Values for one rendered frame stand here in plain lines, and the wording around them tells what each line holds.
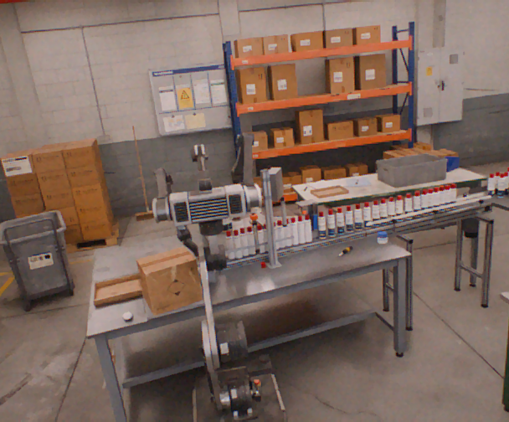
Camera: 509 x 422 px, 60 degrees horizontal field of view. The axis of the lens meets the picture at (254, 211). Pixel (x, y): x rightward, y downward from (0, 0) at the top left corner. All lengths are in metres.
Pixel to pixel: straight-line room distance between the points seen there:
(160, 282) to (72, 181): 3.77
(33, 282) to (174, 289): 2.63
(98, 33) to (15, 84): 1.44
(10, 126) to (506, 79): 8.31
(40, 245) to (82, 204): 1.49
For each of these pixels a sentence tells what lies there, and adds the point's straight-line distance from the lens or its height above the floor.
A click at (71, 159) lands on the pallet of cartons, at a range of 6.11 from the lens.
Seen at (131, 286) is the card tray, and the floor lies 0.83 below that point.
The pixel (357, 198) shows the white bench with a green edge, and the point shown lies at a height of 0.79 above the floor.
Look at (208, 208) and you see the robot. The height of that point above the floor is 1.45.
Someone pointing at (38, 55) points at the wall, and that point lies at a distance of 7.62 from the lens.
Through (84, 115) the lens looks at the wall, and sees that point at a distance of 7.50.
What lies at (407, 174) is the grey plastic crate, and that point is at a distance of 4.75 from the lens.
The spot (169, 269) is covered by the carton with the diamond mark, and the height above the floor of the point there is 1.11.
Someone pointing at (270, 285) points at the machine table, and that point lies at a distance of 2.80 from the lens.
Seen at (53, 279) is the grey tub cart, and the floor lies 0.28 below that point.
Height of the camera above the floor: 2.14
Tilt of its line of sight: 18 degrees down
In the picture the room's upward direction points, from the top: 6 degrees counter-clockwise
